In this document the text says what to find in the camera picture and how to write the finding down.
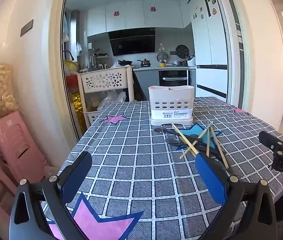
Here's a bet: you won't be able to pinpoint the grey checked tablecloth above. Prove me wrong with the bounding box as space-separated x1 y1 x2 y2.
43 96 283 240

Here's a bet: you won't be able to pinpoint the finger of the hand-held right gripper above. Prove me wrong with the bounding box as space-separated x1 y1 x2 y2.
258 131 283 154

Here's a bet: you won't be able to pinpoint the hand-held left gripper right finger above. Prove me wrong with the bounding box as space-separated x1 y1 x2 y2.
195 153 277 240

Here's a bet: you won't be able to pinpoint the yellow basin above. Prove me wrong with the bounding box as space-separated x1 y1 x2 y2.
64 59 78 72

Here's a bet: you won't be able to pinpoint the red container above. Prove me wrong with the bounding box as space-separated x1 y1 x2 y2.
65 74 80 93

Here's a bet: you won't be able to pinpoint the white plastic utensil holder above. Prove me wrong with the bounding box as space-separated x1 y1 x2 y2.
148 85 195 126

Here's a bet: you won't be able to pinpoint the black built-in oven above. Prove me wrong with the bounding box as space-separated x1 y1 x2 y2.
158 69 189 87

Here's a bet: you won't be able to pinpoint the grey wall switch plate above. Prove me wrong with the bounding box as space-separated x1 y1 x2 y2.
20 19 34 37

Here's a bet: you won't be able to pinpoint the stack of pink stools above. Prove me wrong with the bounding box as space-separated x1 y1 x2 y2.
0 111 50 183

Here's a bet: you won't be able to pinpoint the small black spoon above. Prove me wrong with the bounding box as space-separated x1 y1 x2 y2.
165 136 202 148

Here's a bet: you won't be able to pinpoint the white refrigerator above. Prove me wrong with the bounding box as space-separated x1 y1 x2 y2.
190 0 232 103

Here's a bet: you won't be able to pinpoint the clear plastic bag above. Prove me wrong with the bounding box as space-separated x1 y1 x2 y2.
97 91 127 111

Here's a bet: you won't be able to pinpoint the round black wall rack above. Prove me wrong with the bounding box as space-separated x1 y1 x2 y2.
176 44 190 58

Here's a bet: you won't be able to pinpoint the white upper kitchen cabinets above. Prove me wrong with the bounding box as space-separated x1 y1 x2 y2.
87 0 185 37

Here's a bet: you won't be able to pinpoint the gold foil package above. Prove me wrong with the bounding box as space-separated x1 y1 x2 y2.
71 92 87 136

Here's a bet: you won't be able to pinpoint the black range hood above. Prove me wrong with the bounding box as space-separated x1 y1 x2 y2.
108 27 156 57

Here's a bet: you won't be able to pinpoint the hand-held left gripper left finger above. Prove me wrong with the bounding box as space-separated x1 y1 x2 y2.
9 151 92 240

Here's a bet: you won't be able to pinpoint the cream perforated trolley cart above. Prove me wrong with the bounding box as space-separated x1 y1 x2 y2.
77 65 135 128

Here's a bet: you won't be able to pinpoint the bag of pale round balls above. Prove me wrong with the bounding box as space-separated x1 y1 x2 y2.
0 64 20 122

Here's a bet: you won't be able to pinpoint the large black spoon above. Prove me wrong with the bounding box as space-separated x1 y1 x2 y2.
181 133 225 164

